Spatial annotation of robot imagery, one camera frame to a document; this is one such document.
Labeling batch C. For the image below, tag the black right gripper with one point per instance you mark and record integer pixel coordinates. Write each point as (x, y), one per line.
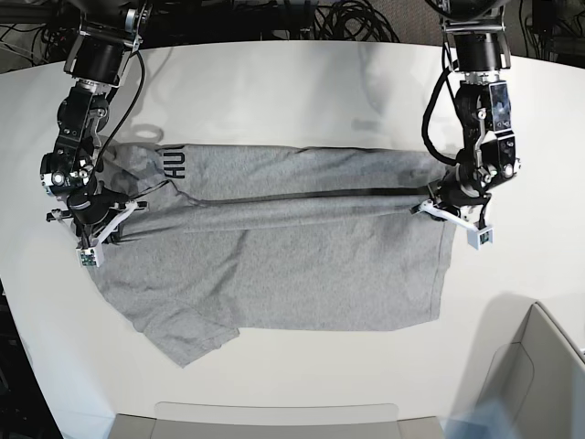
(90, 205)

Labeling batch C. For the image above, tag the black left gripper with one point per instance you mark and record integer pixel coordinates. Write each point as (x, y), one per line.
(459, 193)

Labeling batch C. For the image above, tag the grey T-shirt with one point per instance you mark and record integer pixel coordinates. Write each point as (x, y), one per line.
(271, 237)

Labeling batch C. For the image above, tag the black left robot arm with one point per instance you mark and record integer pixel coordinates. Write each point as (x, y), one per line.
(474, 53)

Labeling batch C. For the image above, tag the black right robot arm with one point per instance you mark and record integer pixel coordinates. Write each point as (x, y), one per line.
(110, 33)

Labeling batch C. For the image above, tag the grey bin at right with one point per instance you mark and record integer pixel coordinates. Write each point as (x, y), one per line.
(534, 387)

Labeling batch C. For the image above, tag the grey tray at bottom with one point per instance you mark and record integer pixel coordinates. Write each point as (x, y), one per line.
(182, 420)

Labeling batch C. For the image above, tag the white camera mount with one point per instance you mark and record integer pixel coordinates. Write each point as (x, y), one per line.
(478, 233)
(90, 239)

